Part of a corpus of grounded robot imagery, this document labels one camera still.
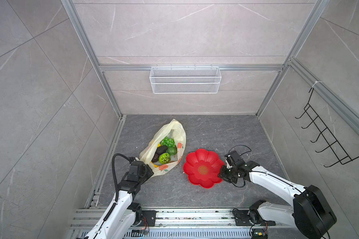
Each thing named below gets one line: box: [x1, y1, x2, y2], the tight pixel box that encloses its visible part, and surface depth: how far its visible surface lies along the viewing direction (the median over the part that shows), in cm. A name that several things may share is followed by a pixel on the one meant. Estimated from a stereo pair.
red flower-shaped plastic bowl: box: [182, 148, 225, 189], surface depth 92 cm
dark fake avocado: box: [156, 144, 168, 155], surface depth 97 cm
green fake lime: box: [167, 145, 178, 156], surface depth 95 cm
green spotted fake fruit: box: [158, 152, 172, 165], surface depth 91 cm
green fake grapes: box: [160, 136, 177, 148], surface depth 100 cm
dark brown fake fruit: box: [151, 151, 160, 163], surface depth 92 cm
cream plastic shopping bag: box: [139, 119, 187, 176], surface depth 92 cm
